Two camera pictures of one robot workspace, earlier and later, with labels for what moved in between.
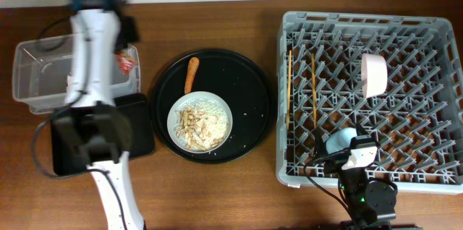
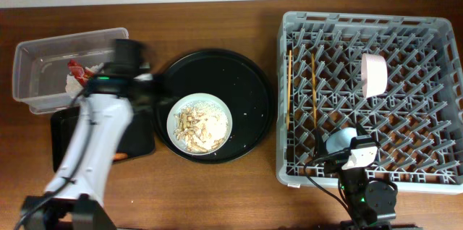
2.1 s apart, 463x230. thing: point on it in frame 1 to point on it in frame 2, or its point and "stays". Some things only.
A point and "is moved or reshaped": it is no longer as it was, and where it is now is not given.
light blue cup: x=340 y=139 stays
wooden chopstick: x=289 y=70 stays
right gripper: x=335 y=160 stays
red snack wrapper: x=125 y=61 is moved or reshaped
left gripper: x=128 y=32 to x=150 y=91
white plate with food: x=200 y=122 stays
